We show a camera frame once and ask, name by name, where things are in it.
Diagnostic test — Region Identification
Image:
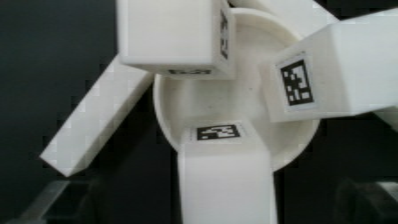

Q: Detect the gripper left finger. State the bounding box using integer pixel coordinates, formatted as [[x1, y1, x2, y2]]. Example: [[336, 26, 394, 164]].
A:
[[5, 180, 96, 224]]

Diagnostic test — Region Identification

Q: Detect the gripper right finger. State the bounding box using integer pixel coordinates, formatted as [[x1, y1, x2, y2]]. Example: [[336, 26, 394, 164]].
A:
[[334, 179, 398, 224]]

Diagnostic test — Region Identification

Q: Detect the white stool leg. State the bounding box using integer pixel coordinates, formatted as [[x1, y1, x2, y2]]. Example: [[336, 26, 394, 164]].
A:
[[178, 119, 277, 224], [115, 0, 234, 80], [259, 8, 398, 124]]

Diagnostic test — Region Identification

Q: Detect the white round stool seat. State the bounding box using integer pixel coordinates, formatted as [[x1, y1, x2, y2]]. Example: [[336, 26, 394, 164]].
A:
[[153, 8, 320, 168]]

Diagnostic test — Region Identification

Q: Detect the white front fence bar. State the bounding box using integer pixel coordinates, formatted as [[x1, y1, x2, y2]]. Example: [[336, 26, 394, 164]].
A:
[[39, 57, 154, 177]]

